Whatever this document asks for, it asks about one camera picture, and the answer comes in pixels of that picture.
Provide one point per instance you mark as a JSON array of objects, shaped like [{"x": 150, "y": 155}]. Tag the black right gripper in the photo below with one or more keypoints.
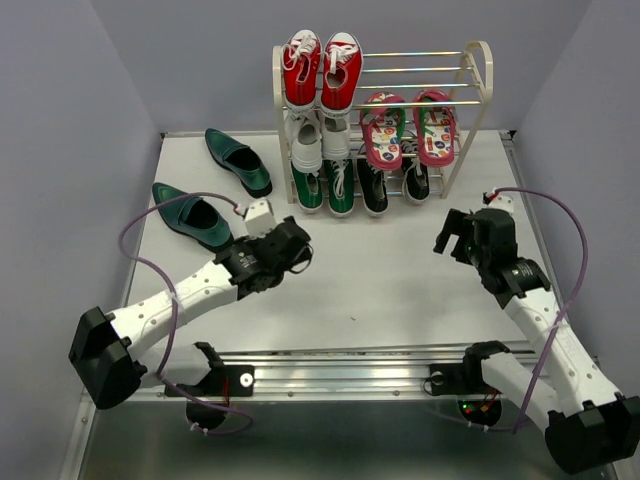
[{"x": 453, "y": 225}]

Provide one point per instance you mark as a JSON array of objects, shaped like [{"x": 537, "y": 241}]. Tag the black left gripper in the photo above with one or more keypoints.
[{"x": 251, "y": 242}]

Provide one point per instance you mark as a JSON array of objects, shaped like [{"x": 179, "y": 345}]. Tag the black canvas sneaker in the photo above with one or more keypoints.
[
  {"x": 415, "y": 186},
  {"x": 373, "y": 189}
]

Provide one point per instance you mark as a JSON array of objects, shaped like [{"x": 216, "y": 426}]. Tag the pink letter sandal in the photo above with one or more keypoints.
[
  {"x": 436, "y": 128},
  {"x": 382, "y": 125}
]

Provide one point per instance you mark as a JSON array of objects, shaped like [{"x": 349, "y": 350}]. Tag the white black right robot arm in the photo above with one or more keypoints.
[{"x": 584, "y": 417}]

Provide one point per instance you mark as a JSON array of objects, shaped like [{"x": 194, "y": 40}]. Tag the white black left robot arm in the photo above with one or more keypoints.
[{"x": 107, "y": 347}]

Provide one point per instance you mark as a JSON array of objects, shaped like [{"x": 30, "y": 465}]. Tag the cream metal shoe shelf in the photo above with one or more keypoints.
[{"x": 429, "y": 79}]

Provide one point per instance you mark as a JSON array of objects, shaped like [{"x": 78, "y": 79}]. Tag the green loafer front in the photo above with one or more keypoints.
[{"x": 195, "y": 218}]

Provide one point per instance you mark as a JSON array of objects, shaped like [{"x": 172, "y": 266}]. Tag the green loafer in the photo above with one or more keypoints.
[
  {"x": 195, "y": 218},
  {"x": 241, "y": 160}
]

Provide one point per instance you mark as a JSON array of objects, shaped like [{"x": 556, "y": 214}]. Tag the green sneaker left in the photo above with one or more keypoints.
[{"x": 308, "y": 189}]

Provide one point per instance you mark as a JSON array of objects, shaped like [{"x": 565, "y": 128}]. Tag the green sneaker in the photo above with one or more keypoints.
[
  {"x": 308, "y": 189},
  {"x": 341, "y": 186}
]

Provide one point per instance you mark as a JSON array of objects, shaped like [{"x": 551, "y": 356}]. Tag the green loafer rear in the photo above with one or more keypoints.
[{"x": 241, "y": 160}]

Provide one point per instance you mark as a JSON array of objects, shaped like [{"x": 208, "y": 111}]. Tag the green sneaker right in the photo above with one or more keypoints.
[{"x": 341, "y": 186}]

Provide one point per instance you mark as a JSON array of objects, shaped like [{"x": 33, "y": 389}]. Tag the white sneaker left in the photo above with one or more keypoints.
[{"x": 304, "y": 137}]

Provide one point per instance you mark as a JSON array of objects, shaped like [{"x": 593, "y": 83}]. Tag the white sneaker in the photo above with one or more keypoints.
[
  {"x": 336, "y": 134},
  {"x": 304, "y": 137}
]

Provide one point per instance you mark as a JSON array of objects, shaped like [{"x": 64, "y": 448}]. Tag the white sneaker right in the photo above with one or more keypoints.
[{"x": 336, "y": 134}]

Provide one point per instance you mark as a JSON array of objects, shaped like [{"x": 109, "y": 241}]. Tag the red sneaker right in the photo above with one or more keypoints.
[{"x": 342, "y": 67}]

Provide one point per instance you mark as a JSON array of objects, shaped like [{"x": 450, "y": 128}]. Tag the red sneaker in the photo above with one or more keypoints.
[
  {"x": 300, "y": 61},
  {"x": 342, "y": 67}
]

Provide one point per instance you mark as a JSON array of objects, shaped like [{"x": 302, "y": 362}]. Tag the red sneaker left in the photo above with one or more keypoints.
[{"x": 300, "y": 61}]

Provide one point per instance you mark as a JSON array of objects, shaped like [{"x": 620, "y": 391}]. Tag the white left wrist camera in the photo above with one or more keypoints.
[{"x": 259, "y": 218}]

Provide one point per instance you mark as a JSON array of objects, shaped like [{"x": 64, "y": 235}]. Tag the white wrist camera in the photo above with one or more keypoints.
[
  {"x": 259, "y": 218},
  {"x": 499, "y": 201}
]

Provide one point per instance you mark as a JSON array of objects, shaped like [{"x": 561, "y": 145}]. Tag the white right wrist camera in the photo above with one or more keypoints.
[{"x": 499, "y": 201}]

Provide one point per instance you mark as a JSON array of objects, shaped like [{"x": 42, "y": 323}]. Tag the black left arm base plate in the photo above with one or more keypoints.
[{"x": 229, "y": 381}]

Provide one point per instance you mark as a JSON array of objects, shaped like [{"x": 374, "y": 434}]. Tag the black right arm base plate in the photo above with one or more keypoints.
[{"x": 454, "y": 379}]

